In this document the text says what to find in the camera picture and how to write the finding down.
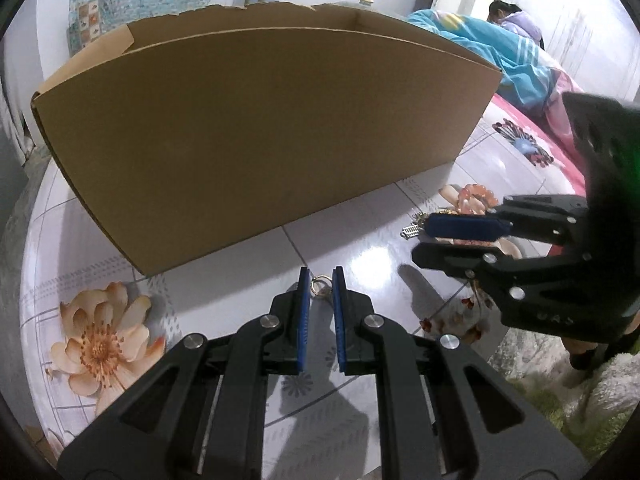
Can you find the white fluffy rug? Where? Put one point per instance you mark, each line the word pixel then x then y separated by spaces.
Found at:
pixel 600 400

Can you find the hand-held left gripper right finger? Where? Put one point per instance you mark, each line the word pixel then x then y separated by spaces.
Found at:
pixel 340 320

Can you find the small gold trinket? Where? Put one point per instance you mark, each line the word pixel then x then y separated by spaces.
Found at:
pixel 420 217

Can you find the gold-topped jar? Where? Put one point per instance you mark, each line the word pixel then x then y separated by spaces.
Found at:
pixel 366 1

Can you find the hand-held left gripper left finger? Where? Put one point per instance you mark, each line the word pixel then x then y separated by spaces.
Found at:
pixel 302 320

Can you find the silver rectangular charm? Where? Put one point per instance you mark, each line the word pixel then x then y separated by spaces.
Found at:
pixel 410 231

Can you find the blue patterned blanket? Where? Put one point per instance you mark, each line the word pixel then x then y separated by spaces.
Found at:
pixel 480 45

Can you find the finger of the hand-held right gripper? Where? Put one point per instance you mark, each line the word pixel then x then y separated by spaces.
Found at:
pixel 450 256
pixel 470 227

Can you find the person's right hand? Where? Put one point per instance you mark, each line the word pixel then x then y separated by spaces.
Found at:
pixel 580 347

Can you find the pink floral blanket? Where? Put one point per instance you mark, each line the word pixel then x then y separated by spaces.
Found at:
pixel 555 155

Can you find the floral plaid tablecloth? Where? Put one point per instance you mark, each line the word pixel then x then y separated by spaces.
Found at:
pixel 360 255

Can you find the brown cardboard box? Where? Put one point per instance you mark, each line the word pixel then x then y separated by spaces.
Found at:
pixel 250 135

